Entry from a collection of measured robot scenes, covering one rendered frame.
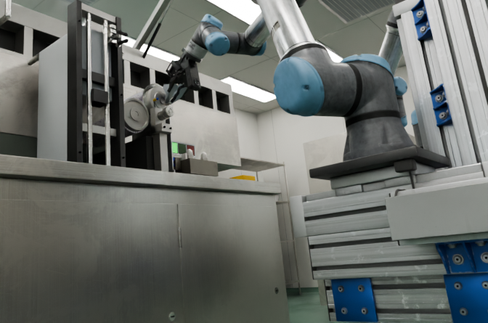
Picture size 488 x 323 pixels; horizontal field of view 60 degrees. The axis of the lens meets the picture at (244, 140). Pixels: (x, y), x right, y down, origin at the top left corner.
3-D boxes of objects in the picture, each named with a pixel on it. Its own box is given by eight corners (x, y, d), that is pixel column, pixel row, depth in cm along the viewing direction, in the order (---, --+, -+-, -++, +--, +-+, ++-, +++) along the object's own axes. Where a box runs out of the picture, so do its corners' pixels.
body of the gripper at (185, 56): (179, 77, 167) (194, 51, 164) (189, 88, 163) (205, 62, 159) (163, 72, 161) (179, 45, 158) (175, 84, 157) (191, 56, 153)
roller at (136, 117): (123, 127, 146) (121, 94, 149) (80, 144, 161) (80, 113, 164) (149, 132, 156) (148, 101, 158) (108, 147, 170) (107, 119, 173)
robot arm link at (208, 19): (210, 17, 148) (203, 9, 155) (194, 43, 151) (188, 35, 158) (227, 27, 152) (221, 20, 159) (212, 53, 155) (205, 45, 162)
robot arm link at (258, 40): (330, -50, 116) (256, 36, 160) (295, -58, 112) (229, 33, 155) (337, -13, 114) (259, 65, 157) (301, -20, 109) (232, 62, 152)
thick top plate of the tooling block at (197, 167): (190, 173, 162) (189, 157, 164) (125, 190, 185) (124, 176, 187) (218, 176, 175) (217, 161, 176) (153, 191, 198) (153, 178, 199)
